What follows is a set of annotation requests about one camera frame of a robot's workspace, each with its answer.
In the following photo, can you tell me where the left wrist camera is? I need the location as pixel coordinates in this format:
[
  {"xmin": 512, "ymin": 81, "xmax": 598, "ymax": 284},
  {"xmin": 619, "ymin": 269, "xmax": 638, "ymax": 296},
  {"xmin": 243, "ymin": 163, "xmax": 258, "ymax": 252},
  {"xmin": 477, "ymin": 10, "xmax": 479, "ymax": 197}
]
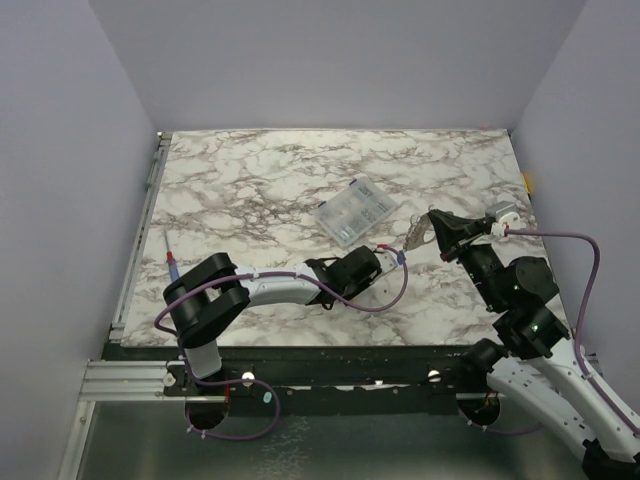
[{"xmin": 373, "ymin": 245, "xmax": 400, "ymax": 278}]

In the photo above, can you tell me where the aluminium extrusion rail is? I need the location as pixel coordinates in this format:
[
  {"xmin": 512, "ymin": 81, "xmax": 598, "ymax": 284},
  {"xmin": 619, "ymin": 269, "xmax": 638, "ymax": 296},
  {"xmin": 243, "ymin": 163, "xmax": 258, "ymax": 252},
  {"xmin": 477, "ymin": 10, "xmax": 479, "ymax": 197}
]
[{"xmin": 79, "ymin": 360, "xmax": 166, "ymax": 402}]

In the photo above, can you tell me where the clear plastic screw box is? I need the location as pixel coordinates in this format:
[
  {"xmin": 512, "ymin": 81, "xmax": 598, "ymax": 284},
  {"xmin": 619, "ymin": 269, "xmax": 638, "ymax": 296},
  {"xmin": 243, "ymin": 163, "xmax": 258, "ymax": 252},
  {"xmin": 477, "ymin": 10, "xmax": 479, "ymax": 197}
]
[{"xmin": 313, "ymin": 176, "xmax": 398, "ymax": 248}]

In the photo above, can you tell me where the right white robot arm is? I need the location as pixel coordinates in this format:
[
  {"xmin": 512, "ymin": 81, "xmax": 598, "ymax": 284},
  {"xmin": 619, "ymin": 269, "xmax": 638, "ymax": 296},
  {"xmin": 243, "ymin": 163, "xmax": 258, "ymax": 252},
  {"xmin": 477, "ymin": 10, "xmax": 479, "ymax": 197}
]
[{"xmin": 428, "ymin": 209, "xmax": 639, "ymax": 479}]

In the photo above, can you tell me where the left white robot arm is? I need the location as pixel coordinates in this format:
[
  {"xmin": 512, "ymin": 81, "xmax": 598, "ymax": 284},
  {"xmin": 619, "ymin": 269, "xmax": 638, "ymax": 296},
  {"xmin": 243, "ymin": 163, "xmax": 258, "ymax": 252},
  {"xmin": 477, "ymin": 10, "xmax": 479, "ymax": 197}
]
[{"xmin": 163, "ymin": 246, "xmax": 397, "ymax": 395}]

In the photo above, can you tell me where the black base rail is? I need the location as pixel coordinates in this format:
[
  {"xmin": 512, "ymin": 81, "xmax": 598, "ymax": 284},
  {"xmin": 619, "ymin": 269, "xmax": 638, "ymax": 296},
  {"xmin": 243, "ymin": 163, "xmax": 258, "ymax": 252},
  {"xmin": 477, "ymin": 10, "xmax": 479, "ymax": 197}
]
[{"xmin": 164, "ymin": 346, "xmax": 489, "ymax": 416}]

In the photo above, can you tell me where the yellow wall tag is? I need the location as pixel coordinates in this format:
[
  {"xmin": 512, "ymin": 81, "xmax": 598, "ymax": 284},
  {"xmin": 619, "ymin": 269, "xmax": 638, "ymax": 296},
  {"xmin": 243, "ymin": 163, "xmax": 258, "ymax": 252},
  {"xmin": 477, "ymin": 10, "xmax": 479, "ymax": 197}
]
[{"xmin": 522, "ymin": 173, "xmax": 533, "ymax": 195}]

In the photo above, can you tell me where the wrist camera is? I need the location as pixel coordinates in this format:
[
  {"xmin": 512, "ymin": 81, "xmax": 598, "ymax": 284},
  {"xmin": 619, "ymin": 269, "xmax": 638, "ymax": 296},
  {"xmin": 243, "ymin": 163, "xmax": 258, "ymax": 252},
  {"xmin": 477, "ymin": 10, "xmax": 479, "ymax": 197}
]
[
  {"xmin": 485, "ymin": 201, "xmax": 524, "ymax": 237},
  {"xmin": 373, "ymin": 245, "xmax": 400, "ymax": 278}
]

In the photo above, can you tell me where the red blue screwdriver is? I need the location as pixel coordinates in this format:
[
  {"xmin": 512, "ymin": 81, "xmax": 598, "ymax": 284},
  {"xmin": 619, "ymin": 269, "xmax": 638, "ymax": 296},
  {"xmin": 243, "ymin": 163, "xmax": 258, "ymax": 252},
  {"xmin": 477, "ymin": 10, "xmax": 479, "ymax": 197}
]
[{"xmin": 163, "ymin": 230, "xmax": 180, "ymax": 281}]

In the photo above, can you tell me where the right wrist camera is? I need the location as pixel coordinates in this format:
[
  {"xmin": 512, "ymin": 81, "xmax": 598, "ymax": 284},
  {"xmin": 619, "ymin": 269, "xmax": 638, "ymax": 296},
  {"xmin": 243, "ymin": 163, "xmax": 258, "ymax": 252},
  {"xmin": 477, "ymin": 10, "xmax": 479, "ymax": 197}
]
[{"xmin": 485, "ymin": 201, "xmax": 524, "ymax": 237}]

